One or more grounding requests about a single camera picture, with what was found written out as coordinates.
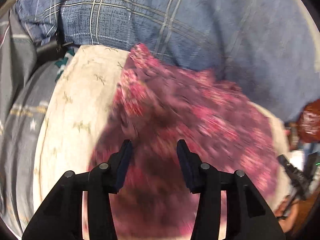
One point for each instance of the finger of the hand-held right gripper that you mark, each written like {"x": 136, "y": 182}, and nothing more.
{"x": 291, "y": 171}

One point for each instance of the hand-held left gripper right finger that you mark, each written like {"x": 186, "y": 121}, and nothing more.
{"x": 186, "y": 167}

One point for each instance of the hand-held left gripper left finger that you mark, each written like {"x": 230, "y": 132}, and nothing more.
{"x": 123, "y": 165}

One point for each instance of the purple floral garment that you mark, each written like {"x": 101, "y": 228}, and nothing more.
{"x": 190, "y": 110}

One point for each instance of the person's right hand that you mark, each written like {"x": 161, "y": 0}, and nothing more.
{"x": 285, "y": 210}

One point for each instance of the red plastic bag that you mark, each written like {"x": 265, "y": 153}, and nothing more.
{"x": 310, "y": 122}

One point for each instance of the grey star-print bedsheet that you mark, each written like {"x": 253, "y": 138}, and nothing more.
{"x": 20, "y": 130}

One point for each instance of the blue plaid quilt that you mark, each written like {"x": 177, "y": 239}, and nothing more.
{"x": 187, "y": 22}

